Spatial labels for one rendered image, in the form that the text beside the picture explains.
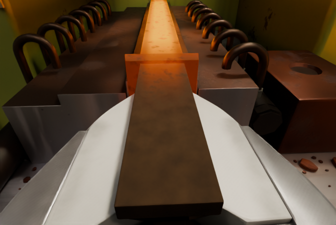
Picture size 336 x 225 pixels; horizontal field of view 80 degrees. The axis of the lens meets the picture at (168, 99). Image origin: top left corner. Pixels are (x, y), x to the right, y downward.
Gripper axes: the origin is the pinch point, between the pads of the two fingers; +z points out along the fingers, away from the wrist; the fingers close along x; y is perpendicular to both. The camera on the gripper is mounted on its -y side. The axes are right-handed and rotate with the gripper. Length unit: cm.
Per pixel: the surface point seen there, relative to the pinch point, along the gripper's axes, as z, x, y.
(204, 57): 9.6, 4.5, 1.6
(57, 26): 13.2, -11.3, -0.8
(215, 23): 14.1, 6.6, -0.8
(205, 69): 6.5, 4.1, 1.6
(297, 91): 4.2, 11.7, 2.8
